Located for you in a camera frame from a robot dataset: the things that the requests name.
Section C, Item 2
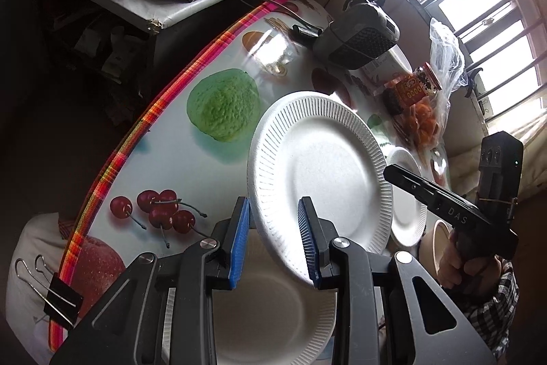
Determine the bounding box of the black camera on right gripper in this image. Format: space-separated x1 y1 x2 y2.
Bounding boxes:
476 131 524 222

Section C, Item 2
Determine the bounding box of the plaid right forearm sleeve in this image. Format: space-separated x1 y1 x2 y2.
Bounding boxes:
463 260 519 360

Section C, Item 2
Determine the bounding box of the floral curtain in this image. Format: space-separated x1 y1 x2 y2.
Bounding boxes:
446 99 547 195

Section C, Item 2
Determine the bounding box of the white cup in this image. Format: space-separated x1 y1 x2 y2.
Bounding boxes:
362 45 413 86

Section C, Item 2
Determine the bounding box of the black binder clip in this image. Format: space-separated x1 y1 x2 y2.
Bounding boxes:
14 255 83 331

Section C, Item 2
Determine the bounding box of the beige paper bowl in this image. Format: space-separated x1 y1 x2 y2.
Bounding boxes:
418 220 451 280

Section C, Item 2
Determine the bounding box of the right hand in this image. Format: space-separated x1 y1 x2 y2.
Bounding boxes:
437 230 502 296

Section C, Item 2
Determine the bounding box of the fruit print tablecloth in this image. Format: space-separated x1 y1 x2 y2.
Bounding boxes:
47 0 452 365

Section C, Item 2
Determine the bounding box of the black portable speaker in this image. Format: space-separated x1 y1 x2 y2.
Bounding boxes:
312 0 400 70

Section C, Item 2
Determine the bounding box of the large white paper plate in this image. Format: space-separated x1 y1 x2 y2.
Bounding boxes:
246 92 393 285
161 233 338 365

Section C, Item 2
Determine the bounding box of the clear plastic bag of oranges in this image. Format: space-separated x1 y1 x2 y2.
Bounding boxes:
375 16 469 154

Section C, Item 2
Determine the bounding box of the small white paper plate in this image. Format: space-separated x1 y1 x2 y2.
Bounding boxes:
387 147 426 247

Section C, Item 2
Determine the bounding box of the red lidded jar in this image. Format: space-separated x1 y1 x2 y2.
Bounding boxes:
381 62 442 116

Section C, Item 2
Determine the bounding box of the black remote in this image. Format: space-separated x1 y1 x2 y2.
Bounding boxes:
291 24 323 42

